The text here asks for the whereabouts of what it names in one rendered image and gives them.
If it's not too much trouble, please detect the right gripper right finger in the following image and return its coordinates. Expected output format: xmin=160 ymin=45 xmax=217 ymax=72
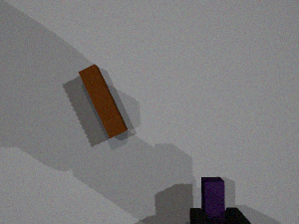
xmin=225 ymin=207 xmax=251 ymax=224

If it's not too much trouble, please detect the purple rod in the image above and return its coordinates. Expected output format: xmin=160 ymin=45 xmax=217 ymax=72
xmin=201 ymin=177 xmax=225 ymax=224

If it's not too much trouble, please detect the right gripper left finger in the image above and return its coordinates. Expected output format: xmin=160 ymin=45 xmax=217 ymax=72
xmin=190 ymin=208 xmax=211 ymax=224

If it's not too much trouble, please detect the brown rectangular bar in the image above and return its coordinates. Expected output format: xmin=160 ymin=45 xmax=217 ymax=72
xmin=79 ymin=65 xmax=128 ymax=138

